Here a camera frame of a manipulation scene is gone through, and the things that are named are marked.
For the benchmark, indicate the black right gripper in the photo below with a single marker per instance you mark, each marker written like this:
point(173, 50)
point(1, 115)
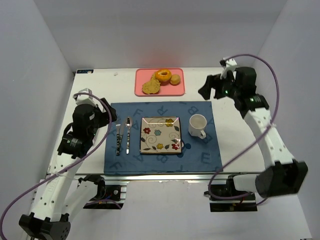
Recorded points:
point(215, 85)

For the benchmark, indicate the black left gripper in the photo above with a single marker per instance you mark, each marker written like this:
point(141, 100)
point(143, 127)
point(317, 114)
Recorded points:
point(105, 115)

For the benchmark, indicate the round bread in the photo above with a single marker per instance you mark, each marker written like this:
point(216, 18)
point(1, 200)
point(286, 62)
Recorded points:
point(151, 87)

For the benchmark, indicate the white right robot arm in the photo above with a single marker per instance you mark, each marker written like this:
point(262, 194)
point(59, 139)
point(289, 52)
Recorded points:
point(283, 174)

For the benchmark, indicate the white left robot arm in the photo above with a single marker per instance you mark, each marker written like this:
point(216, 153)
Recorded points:
point(50, 218)

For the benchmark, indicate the small round bun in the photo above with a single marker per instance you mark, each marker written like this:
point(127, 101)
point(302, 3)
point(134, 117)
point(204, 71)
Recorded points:
point(175, 79)

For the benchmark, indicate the white ceramic mug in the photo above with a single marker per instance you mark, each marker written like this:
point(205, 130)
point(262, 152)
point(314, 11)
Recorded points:
point(197, 125)

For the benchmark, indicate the blue letter placemat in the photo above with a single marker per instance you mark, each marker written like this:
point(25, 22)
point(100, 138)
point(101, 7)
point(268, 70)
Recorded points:
point(198, 155)

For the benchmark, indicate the pink plastic tray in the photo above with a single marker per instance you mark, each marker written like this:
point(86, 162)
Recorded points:
point(166, 89)

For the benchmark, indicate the square floral plate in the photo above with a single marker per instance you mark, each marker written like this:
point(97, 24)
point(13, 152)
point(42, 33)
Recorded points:
point(160, 135)

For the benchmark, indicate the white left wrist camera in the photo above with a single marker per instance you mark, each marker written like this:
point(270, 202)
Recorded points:
point(87, 99)

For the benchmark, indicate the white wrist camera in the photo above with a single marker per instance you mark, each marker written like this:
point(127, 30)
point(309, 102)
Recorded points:
point(228, 64)
point(87, 99)

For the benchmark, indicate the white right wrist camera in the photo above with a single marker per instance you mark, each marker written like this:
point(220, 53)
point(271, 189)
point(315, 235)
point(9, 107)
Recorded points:
point(228, 64)

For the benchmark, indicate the patterned handle spoon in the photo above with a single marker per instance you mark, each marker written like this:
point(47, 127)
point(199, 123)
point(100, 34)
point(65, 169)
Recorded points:
point(129, 123)

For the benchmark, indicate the glazed ring donut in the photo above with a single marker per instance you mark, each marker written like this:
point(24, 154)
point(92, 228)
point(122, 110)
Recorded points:
point(163, 75)

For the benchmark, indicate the aluminium table frame rail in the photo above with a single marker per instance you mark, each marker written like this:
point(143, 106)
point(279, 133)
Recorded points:
point(202, 176)

